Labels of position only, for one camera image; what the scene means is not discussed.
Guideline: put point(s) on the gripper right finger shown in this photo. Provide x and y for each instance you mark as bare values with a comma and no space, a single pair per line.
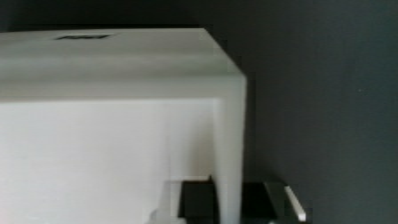
271,206

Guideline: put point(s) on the white drawer cabinet box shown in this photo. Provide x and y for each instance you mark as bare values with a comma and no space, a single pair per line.
122,122

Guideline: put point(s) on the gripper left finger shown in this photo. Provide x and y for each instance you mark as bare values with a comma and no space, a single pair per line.
198,209

